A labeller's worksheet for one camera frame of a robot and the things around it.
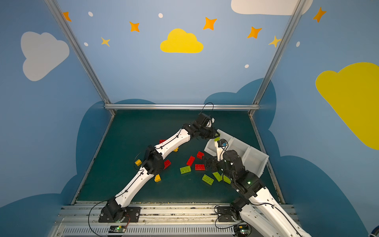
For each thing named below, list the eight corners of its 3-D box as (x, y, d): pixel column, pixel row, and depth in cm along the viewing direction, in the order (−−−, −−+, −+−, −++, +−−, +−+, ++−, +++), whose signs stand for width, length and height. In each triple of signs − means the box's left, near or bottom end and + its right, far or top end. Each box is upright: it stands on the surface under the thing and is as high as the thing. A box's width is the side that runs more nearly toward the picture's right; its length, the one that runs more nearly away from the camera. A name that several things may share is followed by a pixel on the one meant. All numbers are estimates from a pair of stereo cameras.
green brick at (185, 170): (180, 174, 90) (180, 173, 89) (179, 169, 93) (179, 167, 91) (191, 172, 91) (191, 170, 90) (190, 166, 94) (190, 165, 92)
